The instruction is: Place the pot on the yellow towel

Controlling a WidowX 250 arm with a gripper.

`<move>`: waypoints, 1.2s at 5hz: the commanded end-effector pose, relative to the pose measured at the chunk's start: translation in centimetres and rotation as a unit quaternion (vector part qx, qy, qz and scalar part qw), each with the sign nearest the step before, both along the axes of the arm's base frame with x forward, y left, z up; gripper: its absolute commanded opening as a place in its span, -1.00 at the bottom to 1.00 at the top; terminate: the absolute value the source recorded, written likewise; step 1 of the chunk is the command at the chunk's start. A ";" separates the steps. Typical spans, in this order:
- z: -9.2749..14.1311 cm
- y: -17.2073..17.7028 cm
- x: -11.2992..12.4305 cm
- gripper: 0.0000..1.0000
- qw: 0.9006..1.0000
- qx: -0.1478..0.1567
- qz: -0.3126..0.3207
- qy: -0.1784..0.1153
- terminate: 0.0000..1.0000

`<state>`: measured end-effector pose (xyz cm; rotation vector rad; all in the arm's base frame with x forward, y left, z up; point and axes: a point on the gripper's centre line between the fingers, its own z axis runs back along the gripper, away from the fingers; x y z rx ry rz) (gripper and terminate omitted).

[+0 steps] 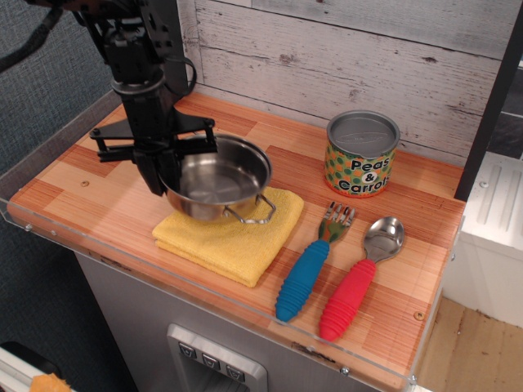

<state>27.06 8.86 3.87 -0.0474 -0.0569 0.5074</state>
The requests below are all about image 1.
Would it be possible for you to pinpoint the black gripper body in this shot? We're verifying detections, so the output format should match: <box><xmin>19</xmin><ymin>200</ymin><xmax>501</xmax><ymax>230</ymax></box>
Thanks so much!
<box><xmin>90</xmin><ymin>79</ymin><xmax>217</xmax><ymax>163</ymax></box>

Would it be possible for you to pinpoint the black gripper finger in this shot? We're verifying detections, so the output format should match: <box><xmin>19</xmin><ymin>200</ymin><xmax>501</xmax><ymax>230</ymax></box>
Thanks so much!
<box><xmin>133</xmin><ymin>149</ymin><xmax>164</xmax><ymax>196</ymax></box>
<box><xmin>157</xmin><ymin>149</ymin><xmax>181</xmax><ymax>192</ymax></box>

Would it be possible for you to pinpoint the silver metal pot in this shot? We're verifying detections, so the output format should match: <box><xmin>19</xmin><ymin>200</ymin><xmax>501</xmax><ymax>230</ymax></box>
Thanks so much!
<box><xmin>160</xmin><ymin>134</ymin><xmax>277</xmax><ymax>225</ymax></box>

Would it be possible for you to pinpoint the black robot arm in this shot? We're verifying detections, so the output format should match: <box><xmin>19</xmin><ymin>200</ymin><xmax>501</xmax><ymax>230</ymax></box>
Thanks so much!
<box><xmin>1</xmin><ymin>1</ymin><xmax>217</xmax><ymax>195</ymax></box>

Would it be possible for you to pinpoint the yellow folded cloth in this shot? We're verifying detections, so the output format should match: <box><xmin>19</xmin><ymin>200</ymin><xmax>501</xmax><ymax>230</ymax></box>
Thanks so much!
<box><xmin>152</xmin><ymin>187</ymin><xmax>304</xmax><ymax>287</ymax></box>

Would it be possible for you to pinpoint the clear acrylic edge guard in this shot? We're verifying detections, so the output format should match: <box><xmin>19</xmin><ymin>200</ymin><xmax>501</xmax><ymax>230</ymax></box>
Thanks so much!
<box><xmin>1</xmin><ymin>94</ymin><xmax>464</xmax><ymax>391</ymax></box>

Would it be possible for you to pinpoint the peas and carrots can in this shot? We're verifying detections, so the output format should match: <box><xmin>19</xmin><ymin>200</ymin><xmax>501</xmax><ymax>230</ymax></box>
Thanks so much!
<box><xmin>324</xmin><ymin>110</ymin><xmax>400</xmax><ymax>198</ymax></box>

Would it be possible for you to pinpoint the silver dispenser panel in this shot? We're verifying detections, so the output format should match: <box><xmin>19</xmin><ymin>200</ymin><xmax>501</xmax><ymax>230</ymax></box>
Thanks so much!
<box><xmin>167</xmin><ymin>323</ymin><xmax>268</xmax><ymax>391</ymax></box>

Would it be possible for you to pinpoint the orange object at corner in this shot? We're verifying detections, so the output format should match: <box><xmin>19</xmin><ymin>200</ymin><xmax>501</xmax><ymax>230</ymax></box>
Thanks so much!
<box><xmin>29</xmin><ymin>373</ymin><xmax>72</xmax><ymax>392</ymax></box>

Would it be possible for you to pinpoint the white toy cabinet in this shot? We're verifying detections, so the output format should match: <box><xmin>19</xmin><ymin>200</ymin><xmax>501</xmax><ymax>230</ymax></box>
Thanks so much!
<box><xmin>442</xmin><ymin>152</ymin><xmax>522</xmax><ymax>327</ymax></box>

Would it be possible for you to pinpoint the blue handled fork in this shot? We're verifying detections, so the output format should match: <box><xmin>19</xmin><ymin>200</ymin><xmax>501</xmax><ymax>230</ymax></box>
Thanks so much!
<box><xmin>275</xmin><ymin>202</ymin><xmax>355</xmax><ymax>322</ymax></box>

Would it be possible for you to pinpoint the red handled spoon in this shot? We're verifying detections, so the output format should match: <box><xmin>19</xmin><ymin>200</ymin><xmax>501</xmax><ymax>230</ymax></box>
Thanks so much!
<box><xmin>319</xmin><ymin>216</ymin><xmax>405</xmax><ymax>341</ymax></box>

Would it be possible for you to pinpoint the dark vertical post right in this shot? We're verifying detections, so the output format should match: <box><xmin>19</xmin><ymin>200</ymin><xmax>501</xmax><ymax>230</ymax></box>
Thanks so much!
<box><xmin>454</xmin><ymin>6</ymin><xmax>522</xmax><ymax>202</ymax></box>

